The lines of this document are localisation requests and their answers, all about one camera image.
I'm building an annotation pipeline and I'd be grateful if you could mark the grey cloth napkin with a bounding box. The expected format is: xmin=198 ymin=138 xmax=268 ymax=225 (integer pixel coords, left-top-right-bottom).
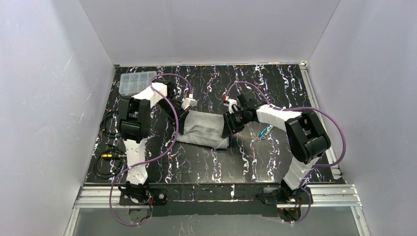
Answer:
xmin=177 ymin=111 xmax=229 ymax=149

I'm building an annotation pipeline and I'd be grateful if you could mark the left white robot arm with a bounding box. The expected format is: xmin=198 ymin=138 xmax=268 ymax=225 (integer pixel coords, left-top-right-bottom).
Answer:
xmin=118 ymin=82 xmax=189 ymax=201

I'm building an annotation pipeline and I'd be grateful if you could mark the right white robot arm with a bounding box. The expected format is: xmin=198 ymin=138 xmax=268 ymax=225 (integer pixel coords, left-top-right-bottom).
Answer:
xmin=221 ymin=94 xmax=331 ymax=196

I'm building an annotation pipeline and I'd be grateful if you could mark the blue metallic fork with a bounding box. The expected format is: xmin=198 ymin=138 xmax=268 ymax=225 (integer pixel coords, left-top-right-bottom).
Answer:
xmin=257 ymin=124 xmax=273 ymax=139

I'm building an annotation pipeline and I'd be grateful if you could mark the clear plastic organizer box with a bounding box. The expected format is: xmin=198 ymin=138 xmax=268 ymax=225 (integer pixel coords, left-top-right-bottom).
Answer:
xmin=119 ymin=71 xmax=157 ymax=96

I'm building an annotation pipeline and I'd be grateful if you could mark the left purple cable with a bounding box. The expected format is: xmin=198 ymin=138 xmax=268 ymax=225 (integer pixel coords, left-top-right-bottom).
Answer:
xmin=109 ymin=73 xmax=194 ymax=227

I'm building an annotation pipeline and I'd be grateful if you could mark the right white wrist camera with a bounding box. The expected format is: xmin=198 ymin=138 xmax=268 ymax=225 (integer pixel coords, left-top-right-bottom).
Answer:
xmin=223 ymin=96 xmax=239 ymax=114

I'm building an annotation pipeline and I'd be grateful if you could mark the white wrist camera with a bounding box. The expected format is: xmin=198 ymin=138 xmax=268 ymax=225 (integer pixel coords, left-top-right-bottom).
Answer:
xmin=181 ymin=94 xmax=198 ymax=110
xmin=223 ymin=96 xmax=239 ymax=114

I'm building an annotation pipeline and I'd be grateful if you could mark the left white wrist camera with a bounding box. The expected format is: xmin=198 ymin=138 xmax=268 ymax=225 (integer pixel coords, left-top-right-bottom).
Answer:
xmin=181 ymin=94 xmax=198 ymax=110

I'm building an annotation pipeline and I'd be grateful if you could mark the upper black coiled cable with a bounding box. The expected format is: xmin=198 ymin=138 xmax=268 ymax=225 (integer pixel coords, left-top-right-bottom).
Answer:
xmin=99 ymin=111 xmax=122 ymax=139

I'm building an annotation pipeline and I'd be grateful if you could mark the black coiled cable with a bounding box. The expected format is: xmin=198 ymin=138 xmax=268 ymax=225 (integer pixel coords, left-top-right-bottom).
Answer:
xmin=93 ymin=148 xmax=128 ymax=180
xmin=99 ymin=111 xmax=122 ymax=139

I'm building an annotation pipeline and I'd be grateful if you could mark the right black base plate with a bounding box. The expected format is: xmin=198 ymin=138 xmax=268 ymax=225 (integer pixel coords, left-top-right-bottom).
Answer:
xmin=257 ymin=187 xmax=313 ymax=207

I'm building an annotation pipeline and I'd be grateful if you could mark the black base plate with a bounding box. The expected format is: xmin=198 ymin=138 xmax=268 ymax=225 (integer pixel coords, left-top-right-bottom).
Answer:
xmin=119 ymin=188 xmax=168 ymax=206
xmin=257 ymin=187 xmax=313 ymax=207

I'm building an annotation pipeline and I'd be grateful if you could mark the lower black coiled cable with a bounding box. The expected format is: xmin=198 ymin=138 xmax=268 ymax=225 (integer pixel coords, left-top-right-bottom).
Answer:
xmin=93 ymin=148 xmax=128 ymax=180

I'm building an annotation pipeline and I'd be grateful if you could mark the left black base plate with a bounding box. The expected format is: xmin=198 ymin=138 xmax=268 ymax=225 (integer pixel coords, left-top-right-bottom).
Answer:
xmin=119 ymin=188 xmax=168 ymax=206

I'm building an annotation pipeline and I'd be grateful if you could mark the aluminium front rail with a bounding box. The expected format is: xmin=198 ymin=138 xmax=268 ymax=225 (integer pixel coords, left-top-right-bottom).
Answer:
xmin=75 ymin=184 xmax=362 ymax=208

